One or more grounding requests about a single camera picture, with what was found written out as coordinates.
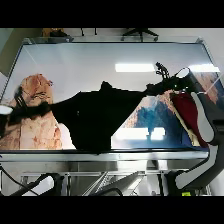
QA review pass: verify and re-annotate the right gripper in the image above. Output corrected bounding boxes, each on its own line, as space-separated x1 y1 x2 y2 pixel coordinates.
145 80 174 98

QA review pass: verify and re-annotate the black garment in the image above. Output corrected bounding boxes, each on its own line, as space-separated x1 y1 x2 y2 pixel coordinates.
49 80 148 155

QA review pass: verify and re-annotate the red garment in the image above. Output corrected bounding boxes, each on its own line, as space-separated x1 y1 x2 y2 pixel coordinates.
170 92 210 149

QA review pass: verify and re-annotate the beige garment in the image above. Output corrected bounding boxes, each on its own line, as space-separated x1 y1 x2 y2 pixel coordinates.
178 114 203 149

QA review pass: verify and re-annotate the black office chair base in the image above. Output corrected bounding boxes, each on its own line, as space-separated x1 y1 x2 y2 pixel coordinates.
120 27 160 43

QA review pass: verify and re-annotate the silver frame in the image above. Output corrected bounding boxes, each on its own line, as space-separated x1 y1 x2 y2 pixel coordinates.
0 35 224 197

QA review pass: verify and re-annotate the black cable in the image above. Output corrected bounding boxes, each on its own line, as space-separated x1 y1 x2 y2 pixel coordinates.
0 165 40 197

